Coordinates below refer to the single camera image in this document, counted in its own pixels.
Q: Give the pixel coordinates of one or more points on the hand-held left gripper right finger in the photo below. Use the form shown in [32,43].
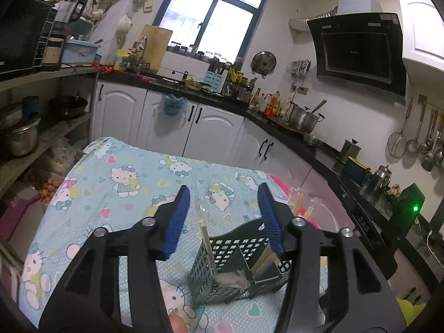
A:
[272,222]

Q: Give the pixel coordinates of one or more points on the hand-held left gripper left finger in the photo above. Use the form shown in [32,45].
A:
[177,222]

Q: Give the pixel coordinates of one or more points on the group of wooden chopsticks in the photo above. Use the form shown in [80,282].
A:
[207,242]

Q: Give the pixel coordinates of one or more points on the green plastic utensil basket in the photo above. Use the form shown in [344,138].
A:
[204,277]

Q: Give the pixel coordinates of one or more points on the person's left hand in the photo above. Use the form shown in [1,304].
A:
[178,324]

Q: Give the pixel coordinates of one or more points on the pile of leaf wrapped dumplings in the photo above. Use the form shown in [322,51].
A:
[393,194]

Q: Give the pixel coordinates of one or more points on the steel kettle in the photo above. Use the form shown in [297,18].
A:
[376,184]

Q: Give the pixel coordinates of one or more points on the steel ladle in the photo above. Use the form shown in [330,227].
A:
[428,161]

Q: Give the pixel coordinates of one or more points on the dark teal pot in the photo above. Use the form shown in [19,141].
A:
[357,171]

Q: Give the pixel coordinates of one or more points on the steel slotted skimmer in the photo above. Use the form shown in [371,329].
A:
[412,145]

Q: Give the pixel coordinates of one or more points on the light blue cartoon printed blanket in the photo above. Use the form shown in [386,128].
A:
[104,215]

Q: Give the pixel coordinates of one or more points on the black countertop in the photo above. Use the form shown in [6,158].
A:
[322,154]

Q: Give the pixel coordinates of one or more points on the steel cup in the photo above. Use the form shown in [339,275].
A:
[349,150]

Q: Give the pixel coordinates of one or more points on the white lower kitchen cabinets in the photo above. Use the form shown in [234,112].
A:
[215,135]

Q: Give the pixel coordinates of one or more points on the yellow cloth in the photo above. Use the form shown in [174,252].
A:
[411,310]

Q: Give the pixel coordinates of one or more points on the steel stockpot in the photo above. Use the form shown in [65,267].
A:
[303,118]

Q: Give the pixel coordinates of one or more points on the blue plastic bag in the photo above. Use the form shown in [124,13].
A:
[172,105]

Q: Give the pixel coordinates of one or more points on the group of sauce bottles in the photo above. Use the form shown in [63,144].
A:
[270,104]

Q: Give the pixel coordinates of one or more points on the pile of oranges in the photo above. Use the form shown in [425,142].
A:
[50,189]

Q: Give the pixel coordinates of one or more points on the small bowl of food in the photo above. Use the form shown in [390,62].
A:
[193,85]

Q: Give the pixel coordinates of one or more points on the condiment rack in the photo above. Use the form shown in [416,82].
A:
[241,85]

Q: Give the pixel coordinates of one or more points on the light blue knife block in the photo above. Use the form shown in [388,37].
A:
[214,81]

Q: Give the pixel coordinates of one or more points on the hanging kitchen tools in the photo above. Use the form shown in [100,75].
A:
[299,71]

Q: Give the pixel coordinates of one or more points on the black wok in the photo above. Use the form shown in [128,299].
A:
[69,105]

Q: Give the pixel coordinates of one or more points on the hanging steel pot lid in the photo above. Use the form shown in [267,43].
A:
[264,63]

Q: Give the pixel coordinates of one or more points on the black range hood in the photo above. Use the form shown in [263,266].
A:
[357,55]

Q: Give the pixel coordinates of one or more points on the row of glass spice jars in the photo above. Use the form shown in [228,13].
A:
[194,53]

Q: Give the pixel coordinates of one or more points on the yellow plastic jar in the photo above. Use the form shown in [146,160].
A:
[121,61]

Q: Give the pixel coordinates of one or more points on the steel faucet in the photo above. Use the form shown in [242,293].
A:
[140,50]

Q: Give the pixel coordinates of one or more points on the wooden cutting board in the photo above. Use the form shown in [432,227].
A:
[156,47]

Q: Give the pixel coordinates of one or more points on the steel pots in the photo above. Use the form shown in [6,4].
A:
[20,138]

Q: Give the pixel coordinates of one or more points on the white upper cabinet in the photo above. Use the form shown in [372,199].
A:
[423,31]

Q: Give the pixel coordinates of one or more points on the dark blue cup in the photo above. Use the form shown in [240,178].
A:
[31,105]

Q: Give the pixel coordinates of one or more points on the metal shelf unit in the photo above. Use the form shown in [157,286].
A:
[48,76]

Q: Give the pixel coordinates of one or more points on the light blue dish box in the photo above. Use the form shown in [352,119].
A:
[81,52]

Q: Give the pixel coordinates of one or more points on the white plastic bag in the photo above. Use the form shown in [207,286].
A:
[124,29]

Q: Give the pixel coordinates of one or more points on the blue framed window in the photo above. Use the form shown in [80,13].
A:
[215,14]

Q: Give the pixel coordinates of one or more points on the black blender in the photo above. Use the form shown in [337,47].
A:
[67,17]

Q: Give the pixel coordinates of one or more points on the black microwave oven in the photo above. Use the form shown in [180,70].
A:
[20,34]

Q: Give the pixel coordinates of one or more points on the silver exhaust duct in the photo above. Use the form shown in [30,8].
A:
[312,19]

